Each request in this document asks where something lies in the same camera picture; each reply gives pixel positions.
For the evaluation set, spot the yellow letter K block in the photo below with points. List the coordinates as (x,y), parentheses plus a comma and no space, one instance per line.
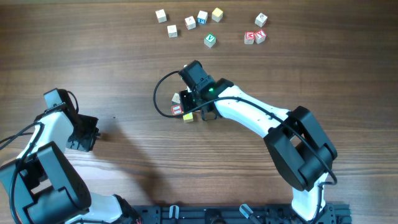
(188,118)

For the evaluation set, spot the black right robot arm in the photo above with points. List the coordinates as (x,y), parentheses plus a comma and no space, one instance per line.
(300,149)

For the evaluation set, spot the red letter I block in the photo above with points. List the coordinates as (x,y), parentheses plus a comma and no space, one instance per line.
(177,110)

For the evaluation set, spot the wooden block red drawing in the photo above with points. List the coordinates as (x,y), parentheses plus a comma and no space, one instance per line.
(190,22)

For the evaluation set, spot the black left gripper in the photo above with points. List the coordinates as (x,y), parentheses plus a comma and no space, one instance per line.
(87,145)

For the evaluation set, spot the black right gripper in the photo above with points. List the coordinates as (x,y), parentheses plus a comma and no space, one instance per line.
(185,96)

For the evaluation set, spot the wooden block green side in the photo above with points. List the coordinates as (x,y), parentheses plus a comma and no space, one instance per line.
(172,31)

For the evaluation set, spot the blue letter P block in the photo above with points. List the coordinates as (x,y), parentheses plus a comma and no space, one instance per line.
(202,17)

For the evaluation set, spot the yellow top wooden block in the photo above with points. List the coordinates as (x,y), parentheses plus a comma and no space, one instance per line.
(217,14)

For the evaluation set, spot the red letter Y block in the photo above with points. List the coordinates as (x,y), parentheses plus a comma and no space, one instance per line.
(260,36)

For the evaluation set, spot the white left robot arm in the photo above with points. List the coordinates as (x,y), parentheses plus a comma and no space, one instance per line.
(42,185)

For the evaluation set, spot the wooden block red number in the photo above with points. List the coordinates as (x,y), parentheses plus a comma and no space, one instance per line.
(261,19)

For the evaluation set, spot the wooden block blue side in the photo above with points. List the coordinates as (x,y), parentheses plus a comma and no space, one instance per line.
(176,99)

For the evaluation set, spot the plain wooden block far left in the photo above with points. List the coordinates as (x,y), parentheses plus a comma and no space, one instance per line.
(161,16)

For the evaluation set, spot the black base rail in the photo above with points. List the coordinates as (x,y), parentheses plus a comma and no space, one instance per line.
(268,214)

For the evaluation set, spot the red letter M block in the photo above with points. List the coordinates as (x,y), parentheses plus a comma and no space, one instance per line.
(249,37)

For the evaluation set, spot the green letter V block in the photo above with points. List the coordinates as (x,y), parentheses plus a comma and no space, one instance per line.
(210,40)

